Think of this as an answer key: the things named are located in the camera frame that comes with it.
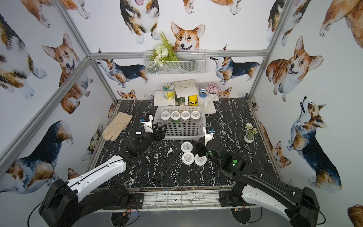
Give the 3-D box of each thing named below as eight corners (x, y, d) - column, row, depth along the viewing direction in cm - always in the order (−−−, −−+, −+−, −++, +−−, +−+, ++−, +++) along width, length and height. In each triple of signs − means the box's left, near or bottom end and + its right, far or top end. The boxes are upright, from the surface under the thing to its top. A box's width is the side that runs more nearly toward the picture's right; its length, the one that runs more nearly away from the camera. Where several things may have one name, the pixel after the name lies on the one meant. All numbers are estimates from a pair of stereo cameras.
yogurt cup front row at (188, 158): (182, 167, 87) (181, 162, 81) (183, 157, 91) (182, 152, 85) (194, 167, 87) (194, 162, 81) (194, 157, 91) (194, 152, 85)
